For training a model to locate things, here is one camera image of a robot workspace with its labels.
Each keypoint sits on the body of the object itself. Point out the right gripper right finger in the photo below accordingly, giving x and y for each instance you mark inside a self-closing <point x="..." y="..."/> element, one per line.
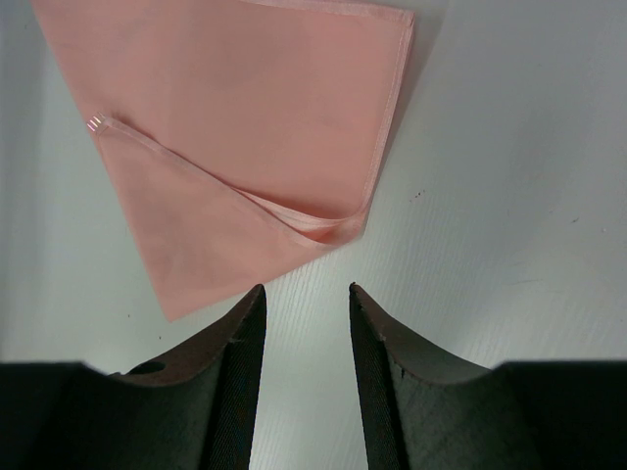
<point x="425" y="408"/>

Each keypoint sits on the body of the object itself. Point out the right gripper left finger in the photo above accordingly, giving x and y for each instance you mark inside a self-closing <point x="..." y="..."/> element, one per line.
<point x="192" y="407"/>

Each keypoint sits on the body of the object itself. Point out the pink cloth napkin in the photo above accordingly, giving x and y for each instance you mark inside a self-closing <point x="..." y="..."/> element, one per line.
<point x="243" y="138"/>

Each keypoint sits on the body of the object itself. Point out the fork with black handle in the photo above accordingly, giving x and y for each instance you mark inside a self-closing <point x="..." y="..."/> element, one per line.
<point x="96" y="123"/>

